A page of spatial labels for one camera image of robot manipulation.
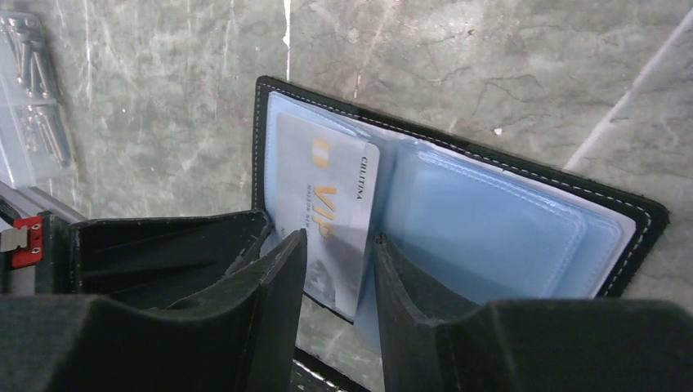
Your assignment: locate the clear plastic screw box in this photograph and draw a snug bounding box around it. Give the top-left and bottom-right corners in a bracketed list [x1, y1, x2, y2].
[1, 11, 74, 189]

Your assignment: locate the aluminium frame rail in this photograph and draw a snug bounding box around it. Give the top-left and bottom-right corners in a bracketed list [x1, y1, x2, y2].
[0, 180, 87, 296]

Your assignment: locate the silver VIP credit card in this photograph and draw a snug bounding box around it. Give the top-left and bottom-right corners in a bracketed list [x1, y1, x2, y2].
[275, 113, 380, 319]

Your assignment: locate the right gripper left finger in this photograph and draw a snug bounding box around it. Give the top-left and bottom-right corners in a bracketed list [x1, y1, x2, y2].
[1, 230, 306, 391]

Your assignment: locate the black leather card holder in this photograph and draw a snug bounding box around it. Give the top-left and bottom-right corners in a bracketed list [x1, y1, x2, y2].
[252, 76, 669, 350]

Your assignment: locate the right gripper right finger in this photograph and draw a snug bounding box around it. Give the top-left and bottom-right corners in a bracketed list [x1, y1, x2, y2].
[374, 234, 692, 391]

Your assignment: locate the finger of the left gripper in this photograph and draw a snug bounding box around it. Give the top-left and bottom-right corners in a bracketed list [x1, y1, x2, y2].
[67, 210, 272, 310]

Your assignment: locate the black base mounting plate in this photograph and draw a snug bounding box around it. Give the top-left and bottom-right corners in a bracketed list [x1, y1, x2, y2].
[288, 346, 368, 392]

